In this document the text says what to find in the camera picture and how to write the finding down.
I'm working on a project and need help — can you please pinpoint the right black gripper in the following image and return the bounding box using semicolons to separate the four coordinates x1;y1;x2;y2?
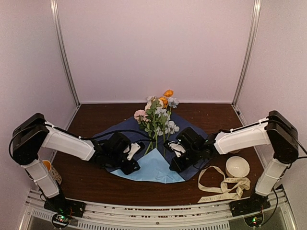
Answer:
169;146;201;173

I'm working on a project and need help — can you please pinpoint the light blue fake flower stem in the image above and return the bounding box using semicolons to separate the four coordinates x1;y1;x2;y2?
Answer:
154;95;180;142

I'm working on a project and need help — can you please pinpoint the blue wrapping paper sheet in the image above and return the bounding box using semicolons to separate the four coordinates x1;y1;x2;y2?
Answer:
94;113;209;184

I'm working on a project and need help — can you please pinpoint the orange fake flower stem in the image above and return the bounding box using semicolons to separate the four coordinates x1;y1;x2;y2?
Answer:
157;89;177;141

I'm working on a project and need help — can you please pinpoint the pink fake flower stem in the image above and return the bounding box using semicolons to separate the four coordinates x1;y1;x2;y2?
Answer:
134;110;156;141

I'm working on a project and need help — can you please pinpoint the cream rose fake flower stem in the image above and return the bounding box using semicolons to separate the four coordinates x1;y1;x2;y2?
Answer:
145;96;163;155

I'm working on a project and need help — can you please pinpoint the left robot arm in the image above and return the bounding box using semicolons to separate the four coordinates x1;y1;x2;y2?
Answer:
9;113;144;213

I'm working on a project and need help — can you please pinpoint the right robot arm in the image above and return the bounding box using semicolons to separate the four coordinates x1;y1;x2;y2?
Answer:
164;110;299;212

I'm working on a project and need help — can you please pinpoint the scalloped white bowl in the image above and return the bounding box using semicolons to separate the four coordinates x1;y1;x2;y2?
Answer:
229;149;241;154

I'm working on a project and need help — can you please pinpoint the round white bowl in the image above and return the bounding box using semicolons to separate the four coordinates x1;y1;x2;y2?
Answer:
225;156;250;178

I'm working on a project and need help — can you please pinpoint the beige printed ribbon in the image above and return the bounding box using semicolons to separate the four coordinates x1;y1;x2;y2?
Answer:
198;166;251;203

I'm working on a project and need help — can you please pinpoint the patterned cup orange inside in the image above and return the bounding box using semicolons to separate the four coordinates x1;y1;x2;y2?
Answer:
43;160;62;185

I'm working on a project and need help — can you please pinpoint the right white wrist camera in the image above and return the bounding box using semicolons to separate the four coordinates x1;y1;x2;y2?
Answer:
164;140;186;158

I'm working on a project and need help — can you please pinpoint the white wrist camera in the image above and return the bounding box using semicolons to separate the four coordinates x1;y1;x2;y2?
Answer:
164;140;186;158
123;142;145;161

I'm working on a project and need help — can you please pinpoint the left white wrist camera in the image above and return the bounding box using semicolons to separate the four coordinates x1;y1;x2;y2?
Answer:
123;142;145;161

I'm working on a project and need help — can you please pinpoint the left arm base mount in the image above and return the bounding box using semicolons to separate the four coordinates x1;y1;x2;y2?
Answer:
44;199;86;218

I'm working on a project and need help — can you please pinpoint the front aluminium rail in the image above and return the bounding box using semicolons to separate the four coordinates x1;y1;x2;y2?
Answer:
17;189;298;230

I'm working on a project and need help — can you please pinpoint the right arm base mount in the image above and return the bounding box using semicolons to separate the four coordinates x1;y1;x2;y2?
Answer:
229;198;271;217

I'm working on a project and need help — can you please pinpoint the right aluminium frame post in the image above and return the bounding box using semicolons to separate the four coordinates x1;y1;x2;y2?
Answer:
232;0;262;107

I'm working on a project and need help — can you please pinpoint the aluminium frame post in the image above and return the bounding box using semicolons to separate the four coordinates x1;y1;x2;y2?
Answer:
50;0;81;107
232;0;262;107

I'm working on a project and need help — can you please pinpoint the left aluminium frame post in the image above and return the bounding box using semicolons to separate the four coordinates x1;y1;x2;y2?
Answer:
50;0;81;107

